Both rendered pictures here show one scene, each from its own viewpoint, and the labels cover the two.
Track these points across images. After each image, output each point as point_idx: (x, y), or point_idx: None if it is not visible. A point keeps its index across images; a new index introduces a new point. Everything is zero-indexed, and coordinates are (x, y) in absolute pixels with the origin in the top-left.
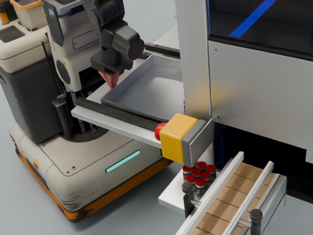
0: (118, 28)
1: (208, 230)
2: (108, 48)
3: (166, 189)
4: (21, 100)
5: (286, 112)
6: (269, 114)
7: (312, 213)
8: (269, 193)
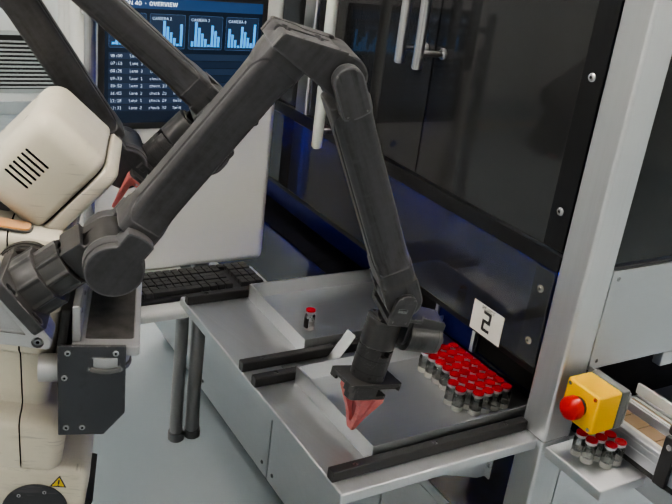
0: (418, 313)
1: None
2: (390, 352)
3: (589, 480)
4: None
5: (658, 320)
6: (645, 329)
7: None
8: (661, 412)
